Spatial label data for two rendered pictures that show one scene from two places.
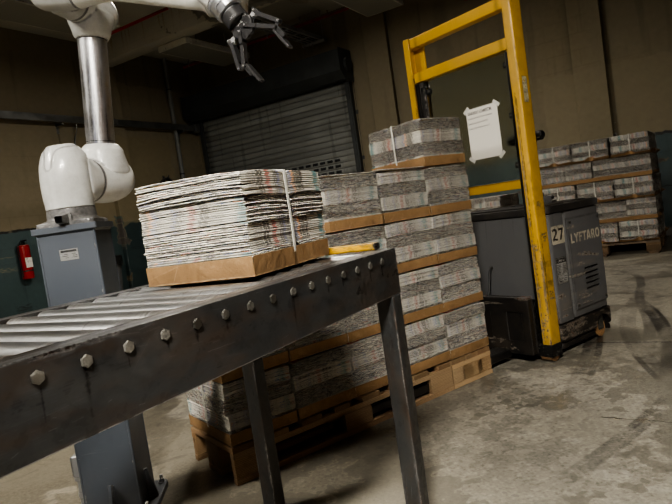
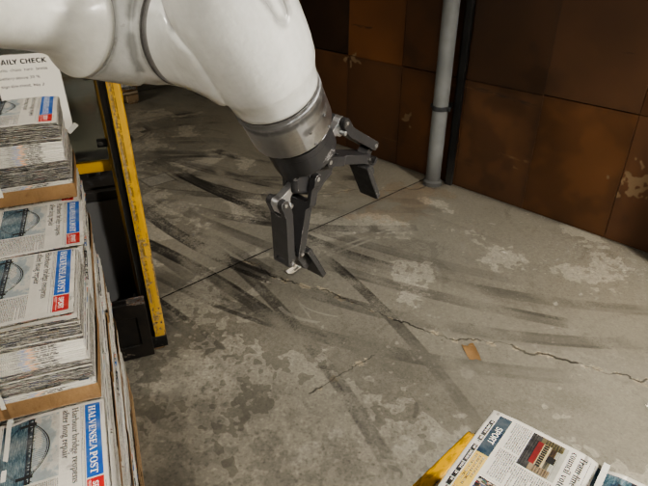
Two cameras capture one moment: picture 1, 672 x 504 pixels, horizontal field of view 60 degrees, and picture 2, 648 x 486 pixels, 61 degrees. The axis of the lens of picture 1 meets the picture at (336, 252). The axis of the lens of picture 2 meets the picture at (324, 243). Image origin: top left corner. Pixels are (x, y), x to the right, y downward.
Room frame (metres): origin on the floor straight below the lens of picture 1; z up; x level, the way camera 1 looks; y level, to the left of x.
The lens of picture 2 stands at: (1.63, 0.75, 1.75)
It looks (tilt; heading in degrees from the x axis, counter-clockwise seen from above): 30 degrees down; 285
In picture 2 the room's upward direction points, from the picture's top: straight up
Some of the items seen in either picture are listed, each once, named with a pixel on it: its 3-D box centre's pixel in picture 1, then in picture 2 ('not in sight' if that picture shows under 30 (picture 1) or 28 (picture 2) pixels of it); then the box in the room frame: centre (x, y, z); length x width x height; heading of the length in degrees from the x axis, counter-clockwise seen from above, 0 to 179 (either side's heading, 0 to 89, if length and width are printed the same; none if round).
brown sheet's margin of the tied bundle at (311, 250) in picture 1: (267, 255); not in sight; (1.52, 0.18, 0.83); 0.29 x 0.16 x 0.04; 66
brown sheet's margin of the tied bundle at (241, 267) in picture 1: (219, 267); not in sight; (1.32, 0.27, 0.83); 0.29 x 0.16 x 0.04; 66
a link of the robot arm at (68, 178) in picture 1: (67, 176); not in sight; (1.98, 0.86, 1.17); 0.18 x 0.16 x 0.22; 163
